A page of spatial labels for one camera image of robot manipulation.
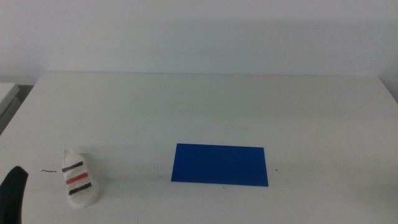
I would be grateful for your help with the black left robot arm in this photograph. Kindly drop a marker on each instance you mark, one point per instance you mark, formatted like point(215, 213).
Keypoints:
point(11, 196)

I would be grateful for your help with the blue rectangular mat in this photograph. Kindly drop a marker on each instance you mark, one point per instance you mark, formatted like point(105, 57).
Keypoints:
point(219, 165)

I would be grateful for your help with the small black thread scrap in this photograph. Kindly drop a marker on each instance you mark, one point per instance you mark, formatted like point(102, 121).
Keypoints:
point(48, 170)

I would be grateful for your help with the grey side table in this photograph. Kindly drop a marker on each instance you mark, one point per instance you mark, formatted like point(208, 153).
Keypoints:
point(6, 96)

